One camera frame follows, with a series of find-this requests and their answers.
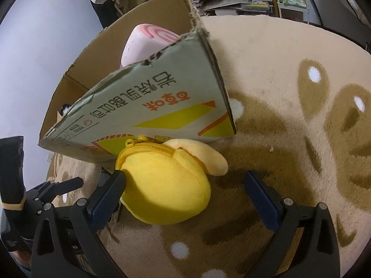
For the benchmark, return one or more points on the person's left forearm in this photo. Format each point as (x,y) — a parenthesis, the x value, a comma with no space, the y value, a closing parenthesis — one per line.
(21,260)

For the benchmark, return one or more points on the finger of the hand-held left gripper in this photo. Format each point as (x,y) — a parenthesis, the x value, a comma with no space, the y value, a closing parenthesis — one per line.
(11,170)
(55,188)

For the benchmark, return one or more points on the pink swirl plush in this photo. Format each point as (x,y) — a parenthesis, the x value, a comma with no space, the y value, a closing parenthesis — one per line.
(142,43)

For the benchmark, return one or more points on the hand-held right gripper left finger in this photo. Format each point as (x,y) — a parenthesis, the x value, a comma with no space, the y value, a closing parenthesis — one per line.
(107,202)

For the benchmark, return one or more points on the pile of books and papers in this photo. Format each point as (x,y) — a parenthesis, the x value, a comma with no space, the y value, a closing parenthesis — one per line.
(232,3)

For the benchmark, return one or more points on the pale green cloth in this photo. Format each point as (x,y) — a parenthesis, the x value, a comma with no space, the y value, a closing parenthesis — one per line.
(292,1)

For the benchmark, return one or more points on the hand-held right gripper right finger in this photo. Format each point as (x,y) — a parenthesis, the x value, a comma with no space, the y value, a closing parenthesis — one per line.
(260,199)

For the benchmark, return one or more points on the printed cardboard box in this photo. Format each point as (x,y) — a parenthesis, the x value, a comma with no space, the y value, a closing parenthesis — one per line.
(145,98)

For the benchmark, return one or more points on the black coat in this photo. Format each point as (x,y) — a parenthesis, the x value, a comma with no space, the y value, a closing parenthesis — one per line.
(104,14)

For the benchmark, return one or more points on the beige floral rug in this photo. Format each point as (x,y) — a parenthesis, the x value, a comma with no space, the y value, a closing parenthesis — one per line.
(275,78)

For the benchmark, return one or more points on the white cart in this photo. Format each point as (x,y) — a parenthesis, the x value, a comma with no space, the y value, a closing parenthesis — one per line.
(308,13)

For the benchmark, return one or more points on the dark purple plush doll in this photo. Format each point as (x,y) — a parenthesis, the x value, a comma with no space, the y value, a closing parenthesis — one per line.
(66,108)

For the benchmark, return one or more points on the beige coat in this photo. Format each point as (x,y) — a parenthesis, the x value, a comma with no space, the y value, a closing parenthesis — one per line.
(130,0)

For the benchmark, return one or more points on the stack of books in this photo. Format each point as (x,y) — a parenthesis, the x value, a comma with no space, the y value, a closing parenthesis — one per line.
(198,4)

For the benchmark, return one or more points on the yellow plush pouch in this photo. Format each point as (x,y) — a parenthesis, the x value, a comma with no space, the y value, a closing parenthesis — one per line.
(165,185)

